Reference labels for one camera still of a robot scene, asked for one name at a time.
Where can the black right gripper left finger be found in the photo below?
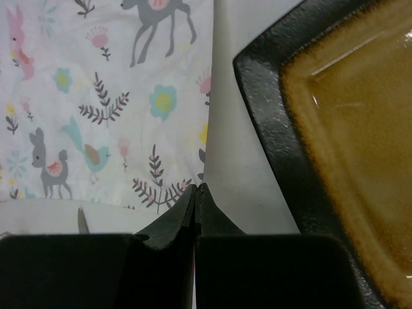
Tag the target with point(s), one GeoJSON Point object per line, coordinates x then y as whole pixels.
{"type": "Point", "coordinates": [149, 269]}

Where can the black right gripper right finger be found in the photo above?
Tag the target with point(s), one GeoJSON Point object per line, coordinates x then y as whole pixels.
{"type": "Point", "coordinates": [237, 270]}

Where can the knife with green handle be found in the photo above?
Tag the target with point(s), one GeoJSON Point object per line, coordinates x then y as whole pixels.
{"type": "Point", "coordinates": [82, 222]}

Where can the floral animal print placemat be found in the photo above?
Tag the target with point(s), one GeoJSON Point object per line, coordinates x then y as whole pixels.
{"type": "Point", "coordinates": [105, 101]}

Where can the square black and mustard plate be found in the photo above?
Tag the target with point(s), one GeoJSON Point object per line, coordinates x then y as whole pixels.
{"type": "Point", "coordinates": [328, 89]}

